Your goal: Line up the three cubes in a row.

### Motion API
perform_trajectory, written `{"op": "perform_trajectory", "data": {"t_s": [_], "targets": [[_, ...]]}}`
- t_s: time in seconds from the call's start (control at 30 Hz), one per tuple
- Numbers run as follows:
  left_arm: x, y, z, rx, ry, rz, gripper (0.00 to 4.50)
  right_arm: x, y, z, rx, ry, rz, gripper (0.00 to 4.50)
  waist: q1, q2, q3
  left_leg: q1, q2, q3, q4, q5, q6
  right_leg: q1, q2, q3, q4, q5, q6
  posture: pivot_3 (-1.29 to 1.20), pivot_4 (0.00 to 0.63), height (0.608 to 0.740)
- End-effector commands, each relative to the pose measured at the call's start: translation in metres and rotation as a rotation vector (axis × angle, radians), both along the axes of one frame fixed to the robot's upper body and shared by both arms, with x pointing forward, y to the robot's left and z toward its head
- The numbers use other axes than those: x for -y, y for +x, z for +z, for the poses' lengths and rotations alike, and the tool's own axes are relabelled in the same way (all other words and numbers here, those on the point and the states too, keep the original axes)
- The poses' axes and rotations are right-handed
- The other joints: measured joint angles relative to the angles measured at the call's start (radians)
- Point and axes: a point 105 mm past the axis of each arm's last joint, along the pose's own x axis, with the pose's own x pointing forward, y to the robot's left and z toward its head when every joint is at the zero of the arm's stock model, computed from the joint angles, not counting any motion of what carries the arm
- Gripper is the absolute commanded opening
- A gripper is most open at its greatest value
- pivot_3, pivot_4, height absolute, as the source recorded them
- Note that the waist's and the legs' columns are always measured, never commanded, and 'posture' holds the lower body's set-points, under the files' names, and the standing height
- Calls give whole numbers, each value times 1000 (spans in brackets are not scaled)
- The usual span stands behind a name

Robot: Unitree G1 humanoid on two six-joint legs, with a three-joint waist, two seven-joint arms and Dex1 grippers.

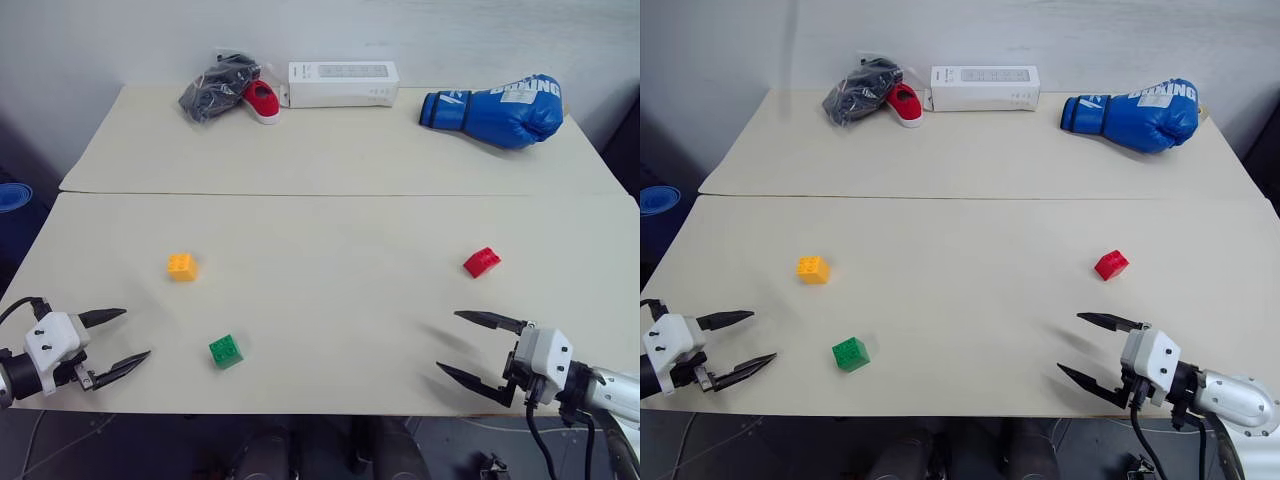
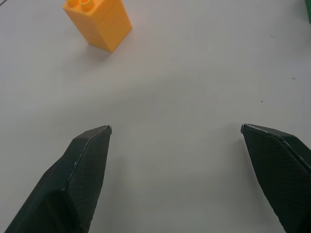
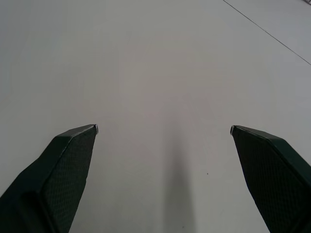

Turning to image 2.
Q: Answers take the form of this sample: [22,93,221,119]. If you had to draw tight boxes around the yellow toy building block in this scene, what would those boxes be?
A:
[62,0,133,53]

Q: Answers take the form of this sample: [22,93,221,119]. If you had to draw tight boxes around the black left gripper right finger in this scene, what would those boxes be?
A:
[240,123,311,233]

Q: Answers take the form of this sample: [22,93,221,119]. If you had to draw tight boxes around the green object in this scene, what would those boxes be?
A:
[304,0,311,24]

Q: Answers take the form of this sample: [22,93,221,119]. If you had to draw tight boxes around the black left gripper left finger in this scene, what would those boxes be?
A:
[4,125,113,233]

